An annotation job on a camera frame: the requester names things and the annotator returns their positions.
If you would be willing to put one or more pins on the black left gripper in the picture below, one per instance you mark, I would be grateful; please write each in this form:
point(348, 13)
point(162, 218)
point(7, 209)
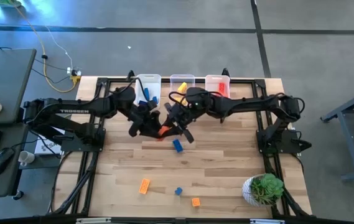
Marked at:
point(142, 126)

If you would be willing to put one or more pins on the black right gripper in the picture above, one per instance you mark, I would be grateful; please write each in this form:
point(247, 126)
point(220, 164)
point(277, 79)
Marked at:
point(181, 115)

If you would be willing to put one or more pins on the red toy block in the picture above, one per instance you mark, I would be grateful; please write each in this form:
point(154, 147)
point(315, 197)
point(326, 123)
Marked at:
point(221, 89)
point(163, 130)

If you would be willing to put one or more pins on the small yellow toy block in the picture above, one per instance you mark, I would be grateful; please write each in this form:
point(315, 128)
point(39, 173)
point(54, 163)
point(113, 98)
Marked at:
point(196, 202)

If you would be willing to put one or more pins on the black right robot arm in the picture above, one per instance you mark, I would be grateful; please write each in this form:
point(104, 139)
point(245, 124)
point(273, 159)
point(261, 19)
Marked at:
point(242, 104)

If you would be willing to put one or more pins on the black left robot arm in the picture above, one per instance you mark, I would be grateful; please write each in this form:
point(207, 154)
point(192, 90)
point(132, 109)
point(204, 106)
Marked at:
point(102, 105)

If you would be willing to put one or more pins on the white plastic bin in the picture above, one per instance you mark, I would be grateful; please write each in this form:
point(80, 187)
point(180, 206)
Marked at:
point(212, 81)
point(155, 81)

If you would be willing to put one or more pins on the clear plastic bin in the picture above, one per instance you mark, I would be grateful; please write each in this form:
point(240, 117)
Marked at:
point(176, 79)

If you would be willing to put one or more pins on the black clamp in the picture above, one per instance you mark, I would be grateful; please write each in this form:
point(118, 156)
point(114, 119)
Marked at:
point(225, 72)
point(130, 74)

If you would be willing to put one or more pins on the small blue toy block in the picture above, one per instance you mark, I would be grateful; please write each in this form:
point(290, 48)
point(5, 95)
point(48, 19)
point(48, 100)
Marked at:
point(178, 191)

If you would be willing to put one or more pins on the yellow power socket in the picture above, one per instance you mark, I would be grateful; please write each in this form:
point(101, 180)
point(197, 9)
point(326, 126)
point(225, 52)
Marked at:
point(75, 78)

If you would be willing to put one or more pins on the succulent in white pot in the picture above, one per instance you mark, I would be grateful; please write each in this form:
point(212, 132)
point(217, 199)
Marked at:
point(267, 186)

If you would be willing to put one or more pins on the white printed box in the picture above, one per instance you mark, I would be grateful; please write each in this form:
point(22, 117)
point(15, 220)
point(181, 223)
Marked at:
point(44, 147)

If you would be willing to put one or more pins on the white cup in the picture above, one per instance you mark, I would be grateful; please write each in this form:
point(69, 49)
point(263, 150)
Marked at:
point(27, 157)

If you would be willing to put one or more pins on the black desk caster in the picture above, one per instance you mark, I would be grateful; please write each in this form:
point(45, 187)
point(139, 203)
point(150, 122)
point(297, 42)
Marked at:
point(18, 195)

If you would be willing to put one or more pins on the grey desk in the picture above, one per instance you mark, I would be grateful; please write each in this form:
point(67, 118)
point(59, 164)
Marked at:
point(5, 77)

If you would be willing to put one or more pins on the black computer mouse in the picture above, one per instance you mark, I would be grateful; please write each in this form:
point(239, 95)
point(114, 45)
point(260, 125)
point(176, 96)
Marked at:
point(1, 160)

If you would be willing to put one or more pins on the grey metal stand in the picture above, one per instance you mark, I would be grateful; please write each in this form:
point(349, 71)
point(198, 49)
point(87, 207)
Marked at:
point(346, 130)

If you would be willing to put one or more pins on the black aluminium table frame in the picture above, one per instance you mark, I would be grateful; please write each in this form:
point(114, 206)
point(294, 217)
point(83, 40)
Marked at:
point(245, 81)

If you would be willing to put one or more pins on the white bracket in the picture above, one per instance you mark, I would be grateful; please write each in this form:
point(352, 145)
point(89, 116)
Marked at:
point(267, 221)
point(92, 221)

